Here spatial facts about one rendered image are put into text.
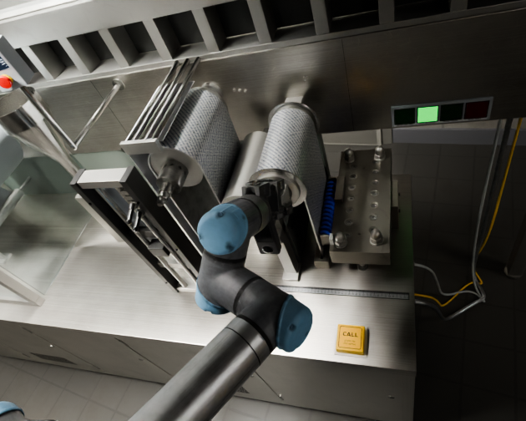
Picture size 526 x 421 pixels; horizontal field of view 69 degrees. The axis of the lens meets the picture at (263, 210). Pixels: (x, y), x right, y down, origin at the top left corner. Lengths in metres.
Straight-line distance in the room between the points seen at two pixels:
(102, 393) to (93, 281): 1.05
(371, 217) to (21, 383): 2.36
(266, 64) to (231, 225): 0.63
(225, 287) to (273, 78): 0.69
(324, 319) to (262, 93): 0.68
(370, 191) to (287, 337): 0.71
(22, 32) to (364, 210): 1.14
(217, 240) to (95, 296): 0.97
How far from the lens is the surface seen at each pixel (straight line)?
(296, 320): 0.57
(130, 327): 1.37
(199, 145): 0.98
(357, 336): 1.08
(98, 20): 1.26
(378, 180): 1.22
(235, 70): 1.16
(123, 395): 2.42
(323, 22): 1.05
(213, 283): 0.65
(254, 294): 0.60
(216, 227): 0.60
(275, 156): 0.94
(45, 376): 2.80
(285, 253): 1.11
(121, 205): 1.04
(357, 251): 1.07
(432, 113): 1.18
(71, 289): 1.61
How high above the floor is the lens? 1.93
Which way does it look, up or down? 47 degrees down
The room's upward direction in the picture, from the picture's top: 24 degrees counter-clockwise
